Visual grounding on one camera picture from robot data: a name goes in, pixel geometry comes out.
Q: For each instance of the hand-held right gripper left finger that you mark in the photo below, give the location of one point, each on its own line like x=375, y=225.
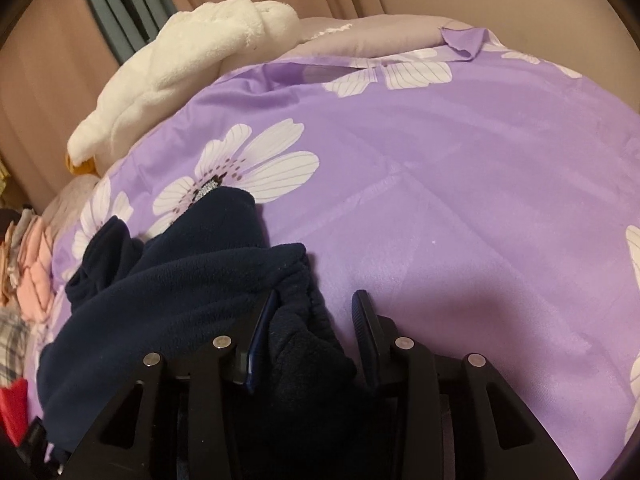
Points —
x=261, y=337

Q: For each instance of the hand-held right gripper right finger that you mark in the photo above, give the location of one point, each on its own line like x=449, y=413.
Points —
x=363, y=327

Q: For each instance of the navy fleece garment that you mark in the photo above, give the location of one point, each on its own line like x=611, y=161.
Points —
x=175, y=285

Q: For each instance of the pile of pink clothes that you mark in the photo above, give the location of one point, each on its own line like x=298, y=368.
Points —
x=32, y=265

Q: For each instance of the purple floral bed cover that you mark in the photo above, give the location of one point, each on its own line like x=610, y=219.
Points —
x=425, y=185

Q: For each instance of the pale pink bed sheet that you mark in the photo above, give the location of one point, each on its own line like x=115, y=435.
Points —
x=70, y=200

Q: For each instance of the red cloth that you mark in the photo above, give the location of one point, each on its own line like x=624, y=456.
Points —
x=14, y=410

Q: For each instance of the grey pillow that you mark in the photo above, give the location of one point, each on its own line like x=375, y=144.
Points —
x=360, y=35

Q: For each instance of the white plush goose toy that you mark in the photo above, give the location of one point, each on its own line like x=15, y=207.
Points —
x=165, y=60

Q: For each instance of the beige curtain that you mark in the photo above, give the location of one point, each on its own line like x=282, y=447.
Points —
x=45, y=70

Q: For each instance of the teal curtain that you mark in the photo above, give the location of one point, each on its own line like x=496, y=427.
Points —
x=125, y=0

